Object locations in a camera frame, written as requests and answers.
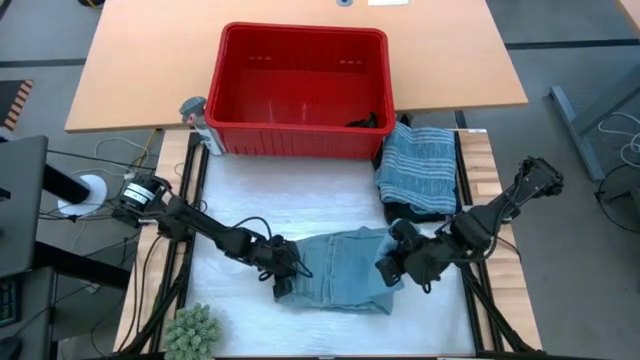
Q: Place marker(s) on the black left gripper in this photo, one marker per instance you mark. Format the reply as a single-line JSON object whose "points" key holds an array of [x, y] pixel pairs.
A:
{"points": [[280, 262]]}

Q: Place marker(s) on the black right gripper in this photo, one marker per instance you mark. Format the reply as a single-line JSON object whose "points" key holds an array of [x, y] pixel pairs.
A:
{"points": [[415, 255]]}

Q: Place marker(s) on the black garment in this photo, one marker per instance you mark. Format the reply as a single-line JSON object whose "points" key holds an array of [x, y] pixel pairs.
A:
{"points": [[425, 216]]}

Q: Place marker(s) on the light blue garment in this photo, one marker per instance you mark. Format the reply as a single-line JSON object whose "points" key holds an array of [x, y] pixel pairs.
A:
{"points": [[340, 270]]}

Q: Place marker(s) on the striped blue-green towel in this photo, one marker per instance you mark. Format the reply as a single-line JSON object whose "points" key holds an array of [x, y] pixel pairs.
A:
{"points": [[417, 167]]}

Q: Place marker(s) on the red plastic bin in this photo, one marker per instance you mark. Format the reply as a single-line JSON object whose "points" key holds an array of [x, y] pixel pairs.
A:
{"points": [[225, 100]]}

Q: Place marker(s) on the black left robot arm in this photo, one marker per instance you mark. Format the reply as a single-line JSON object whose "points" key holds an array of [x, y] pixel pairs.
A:
{"points": [[200, 227]]}

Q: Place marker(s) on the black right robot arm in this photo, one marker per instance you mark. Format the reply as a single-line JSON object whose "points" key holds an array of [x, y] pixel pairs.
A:
{"points": [[500, 210]]}

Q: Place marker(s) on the green artificial plant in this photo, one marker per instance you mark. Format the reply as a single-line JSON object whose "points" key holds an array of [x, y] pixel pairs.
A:
{"points": [[192, 332]]}

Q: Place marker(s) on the small black cloth item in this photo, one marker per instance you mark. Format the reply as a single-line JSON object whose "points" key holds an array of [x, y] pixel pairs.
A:
{"points": [[362, 121]]}

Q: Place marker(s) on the clear spray bottle grey trigger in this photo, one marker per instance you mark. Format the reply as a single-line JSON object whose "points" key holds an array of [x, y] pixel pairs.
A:
{"points": [[192, 106]]}

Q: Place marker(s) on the white round stand base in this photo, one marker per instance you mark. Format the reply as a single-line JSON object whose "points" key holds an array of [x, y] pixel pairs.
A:
{"points": [[95, 195]]}

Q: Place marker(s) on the light wooden desk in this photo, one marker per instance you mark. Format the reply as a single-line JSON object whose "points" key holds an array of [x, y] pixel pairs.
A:
{"points": [[450, 60], [634, 7]]}

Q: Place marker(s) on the black desk beam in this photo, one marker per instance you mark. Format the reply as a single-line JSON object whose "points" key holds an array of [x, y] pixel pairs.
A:
{"points": [[80, 265]]}

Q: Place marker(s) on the grey metal table leg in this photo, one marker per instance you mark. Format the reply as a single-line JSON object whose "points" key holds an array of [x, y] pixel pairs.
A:
{"points": [[575, 127]]}

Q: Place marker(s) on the black stand pole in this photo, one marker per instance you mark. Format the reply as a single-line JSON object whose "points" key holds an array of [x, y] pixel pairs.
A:
{"points": [[65, 180]]}

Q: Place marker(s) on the white paper sheet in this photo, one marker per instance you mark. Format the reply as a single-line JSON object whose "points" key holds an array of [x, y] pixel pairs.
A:
{"points": [[387, 2]]}

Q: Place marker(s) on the grey desk grommet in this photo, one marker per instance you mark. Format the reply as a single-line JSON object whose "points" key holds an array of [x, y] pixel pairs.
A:
{"points": [[344, 2]]}

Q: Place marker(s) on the dark grey monitor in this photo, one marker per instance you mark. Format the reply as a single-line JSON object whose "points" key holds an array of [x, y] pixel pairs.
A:
{"points": [[22, 210]]}

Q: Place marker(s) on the orange black striped mat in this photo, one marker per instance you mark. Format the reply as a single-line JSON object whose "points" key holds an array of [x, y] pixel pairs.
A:
{"points": [[20, 102]]}

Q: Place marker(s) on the black floor object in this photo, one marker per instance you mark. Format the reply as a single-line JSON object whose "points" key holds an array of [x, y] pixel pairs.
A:
{"points": [[91, 2]]}

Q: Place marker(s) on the black aluminium table frame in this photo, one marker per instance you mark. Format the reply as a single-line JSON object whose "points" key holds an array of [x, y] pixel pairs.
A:
{"points": [[473, 320]]}

